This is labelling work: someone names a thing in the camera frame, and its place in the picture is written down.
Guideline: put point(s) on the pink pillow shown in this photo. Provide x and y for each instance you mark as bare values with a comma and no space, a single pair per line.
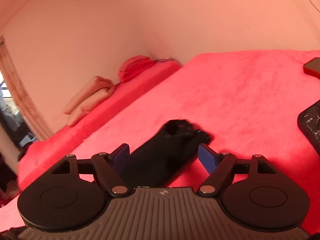
95,84
88,105

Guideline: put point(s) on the black smartphone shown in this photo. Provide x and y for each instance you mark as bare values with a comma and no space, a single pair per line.
308,122

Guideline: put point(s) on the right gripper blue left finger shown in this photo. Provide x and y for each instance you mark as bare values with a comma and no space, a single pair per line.
118,158

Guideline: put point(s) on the upper pink pillow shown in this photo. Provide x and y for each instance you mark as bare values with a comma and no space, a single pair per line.
95,84

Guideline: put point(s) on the lower pink pillow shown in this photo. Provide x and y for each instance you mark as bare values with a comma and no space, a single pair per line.
88,105

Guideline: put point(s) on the black knit pants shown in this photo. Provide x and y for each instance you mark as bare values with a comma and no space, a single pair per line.
158,161

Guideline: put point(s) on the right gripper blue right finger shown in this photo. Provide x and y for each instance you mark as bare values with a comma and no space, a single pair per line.
209,159

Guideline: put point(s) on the folded red blanket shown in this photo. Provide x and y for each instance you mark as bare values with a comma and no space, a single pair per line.
133,67

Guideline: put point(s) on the dark framed window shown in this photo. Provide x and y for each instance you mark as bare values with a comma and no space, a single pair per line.
12,120

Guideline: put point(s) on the near pink bed blanket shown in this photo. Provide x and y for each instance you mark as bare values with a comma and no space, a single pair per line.
265,187

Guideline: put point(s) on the pink patterned curtain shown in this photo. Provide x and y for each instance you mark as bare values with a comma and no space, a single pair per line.
21,97

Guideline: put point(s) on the dark tablet with coloured books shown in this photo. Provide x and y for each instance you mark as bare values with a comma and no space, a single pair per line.
312,67

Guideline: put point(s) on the far pink bed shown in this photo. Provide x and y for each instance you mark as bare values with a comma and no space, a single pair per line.
41,155

